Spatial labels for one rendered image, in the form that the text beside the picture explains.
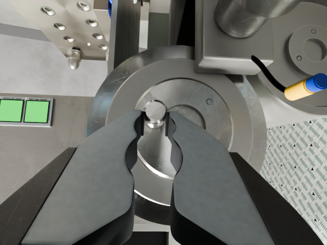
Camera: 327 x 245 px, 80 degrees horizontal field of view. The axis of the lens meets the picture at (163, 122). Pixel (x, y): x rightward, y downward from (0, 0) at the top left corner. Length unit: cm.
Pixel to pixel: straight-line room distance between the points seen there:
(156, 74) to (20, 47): 257
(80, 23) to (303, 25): 37
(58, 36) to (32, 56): 213
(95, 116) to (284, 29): 18
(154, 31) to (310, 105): 45
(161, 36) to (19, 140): 44
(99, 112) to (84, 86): 227
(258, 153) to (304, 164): 14
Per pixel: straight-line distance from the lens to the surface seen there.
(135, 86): 16
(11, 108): 59
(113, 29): 20
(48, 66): 256
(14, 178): 58
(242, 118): 17
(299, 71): 22
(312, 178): 31
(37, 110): 56
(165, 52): 18
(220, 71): 16
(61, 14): 45
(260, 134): 18
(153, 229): 52
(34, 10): 46
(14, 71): 262
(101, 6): 38
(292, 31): 23
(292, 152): 34
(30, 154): 56
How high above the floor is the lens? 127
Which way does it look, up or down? 8 degrees down
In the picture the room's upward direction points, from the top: 178 degrees counter-clockwise
